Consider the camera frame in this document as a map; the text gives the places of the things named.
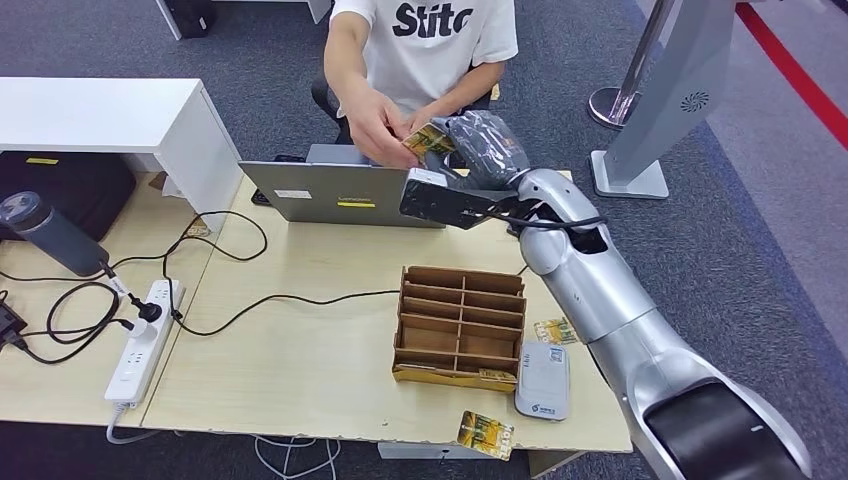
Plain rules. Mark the person's left hand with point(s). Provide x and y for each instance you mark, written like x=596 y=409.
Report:
x=430 y=117

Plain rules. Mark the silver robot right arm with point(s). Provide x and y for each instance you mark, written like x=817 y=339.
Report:
x=596 y=285

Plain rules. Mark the person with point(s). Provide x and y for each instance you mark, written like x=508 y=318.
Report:
x=430 y=60

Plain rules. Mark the black charger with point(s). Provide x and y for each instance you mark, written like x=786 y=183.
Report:
x=10 y=324

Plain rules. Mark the small patterned sticker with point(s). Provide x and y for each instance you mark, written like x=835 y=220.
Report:
x=199 y=231

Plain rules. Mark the white desk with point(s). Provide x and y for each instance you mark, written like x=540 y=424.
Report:
x=99 y=112

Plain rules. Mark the white card reader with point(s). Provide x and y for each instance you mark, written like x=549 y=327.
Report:
x=543 y=387

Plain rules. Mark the black bag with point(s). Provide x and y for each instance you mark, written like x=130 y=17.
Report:
x=86 y=185

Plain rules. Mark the white table frame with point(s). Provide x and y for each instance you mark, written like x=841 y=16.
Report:
x=171 y=25

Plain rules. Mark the dark grey water bottle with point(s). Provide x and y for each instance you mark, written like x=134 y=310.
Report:
x=60 y=238

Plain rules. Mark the black plug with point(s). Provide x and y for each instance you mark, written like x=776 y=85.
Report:
x=149 y=311

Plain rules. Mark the person's right hand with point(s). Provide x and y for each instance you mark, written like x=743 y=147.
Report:
x=378 y=132

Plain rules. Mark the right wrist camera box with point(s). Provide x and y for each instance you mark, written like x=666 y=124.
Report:
x=437 y=202

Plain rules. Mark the white power strip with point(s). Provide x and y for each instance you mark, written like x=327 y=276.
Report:
x=132 y=371

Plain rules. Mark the black box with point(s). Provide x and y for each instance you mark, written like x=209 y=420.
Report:
x=189 y=16

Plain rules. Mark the person's left forearm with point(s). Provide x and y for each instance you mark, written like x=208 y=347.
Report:
x=470 y=89

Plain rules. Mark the grey laptop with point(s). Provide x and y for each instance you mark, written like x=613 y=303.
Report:
x=331 y=192

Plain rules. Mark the white plug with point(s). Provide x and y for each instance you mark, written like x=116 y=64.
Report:
x=141 y=330

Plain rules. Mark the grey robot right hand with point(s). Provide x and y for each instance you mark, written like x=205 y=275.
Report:
x=484 y=149

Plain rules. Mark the person's right forearm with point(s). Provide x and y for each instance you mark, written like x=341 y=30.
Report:
x=348 y=73

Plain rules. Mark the yellow green patterned card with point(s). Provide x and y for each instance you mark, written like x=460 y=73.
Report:
x=497 y=376
x=555 y=331
x=429 y=141
x=484 y=434

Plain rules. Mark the white under-desk tray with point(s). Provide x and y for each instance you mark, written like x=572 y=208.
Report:
x=411 y=452

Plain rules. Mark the grey kiosk stand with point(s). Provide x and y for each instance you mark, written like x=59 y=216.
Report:
x=662 y=99

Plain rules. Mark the brown wooden card organizer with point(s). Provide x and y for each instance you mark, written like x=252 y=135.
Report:
x=430 y=341

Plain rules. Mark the chrome stanchion post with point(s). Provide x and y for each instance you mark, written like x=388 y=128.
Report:
x=613 y=106

